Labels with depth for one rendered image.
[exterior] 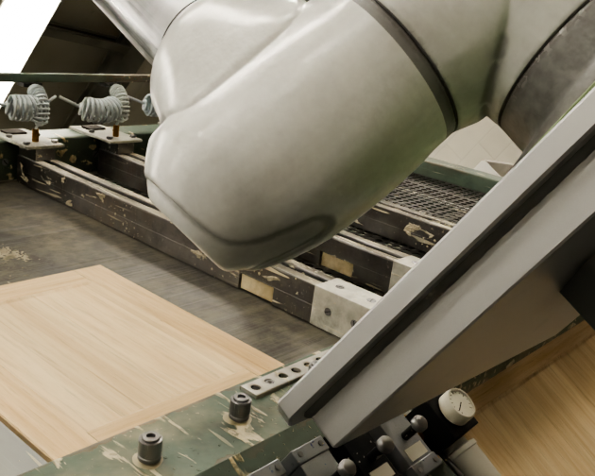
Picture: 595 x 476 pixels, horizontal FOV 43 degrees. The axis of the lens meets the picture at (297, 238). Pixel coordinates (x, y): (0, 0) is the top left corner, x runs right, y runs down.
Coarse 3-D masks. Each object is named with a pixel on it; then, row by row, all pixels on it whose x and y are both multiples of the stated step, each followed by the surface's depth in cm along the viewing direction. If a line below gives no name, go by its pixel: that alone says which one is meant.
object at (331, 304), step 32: (32, 128) 180; (32, 160) 178; (64, 192) 170; (96, 192) 162; (128, 192) 163; (128, 224) 156; (160, 224) 150; (192, 256) 144; (288, 288) 129; (320, 288) 124; (352, 288) 125; (320, 320) 125; (352, 320) 120
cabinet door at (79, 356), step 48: (0, 288) 120; (48, 288) 123; (96, 288) 126; (0, 336) 106; (48, 336) 108; (96, 336) 109; (144, 336) 111; (192, 336) 113; (0, 384) 93; (48, 384) 95; (96, 384) 97; (144, 384) 98; (192, 384) 100; (48, 432) 85; (96, 432) 87
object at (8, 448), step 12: (0, 432) 81; (0, 444) 79; (12, 444) 79; (24, 444) 79; (0, 456) 77; (12, 456) 77; (24, 456) 77; (36, 456) 78; (0, 468) 75; (12, 468) 75; (24, 468) 75
